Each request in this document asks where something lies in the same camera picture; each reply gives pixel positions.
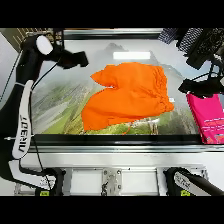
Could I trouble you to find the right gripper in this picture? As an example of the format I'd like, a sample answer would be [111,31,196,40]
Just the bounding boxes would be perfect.
[177,78,218,100]

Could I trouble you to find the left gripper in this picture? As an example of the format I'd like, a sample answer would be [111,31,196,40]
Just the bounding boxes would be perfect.
[61,50,90,70]

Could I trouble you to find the orange shorts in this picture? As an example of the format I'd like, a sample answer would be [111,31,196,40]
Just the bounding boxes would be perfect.
[80,61,176,135]

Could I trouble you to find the pink garment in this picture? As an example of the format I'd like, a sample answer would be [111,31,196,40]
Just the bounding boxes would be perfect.
[185,93,224,145]

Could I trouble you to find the black cable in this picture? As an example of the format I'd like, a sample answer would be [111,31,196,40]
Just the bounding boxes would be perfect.
[27,58,64,195]

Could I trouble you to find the silver frame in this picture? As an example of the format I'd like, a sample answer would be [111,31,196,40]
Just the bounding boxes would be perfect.
[0,27,224,197]

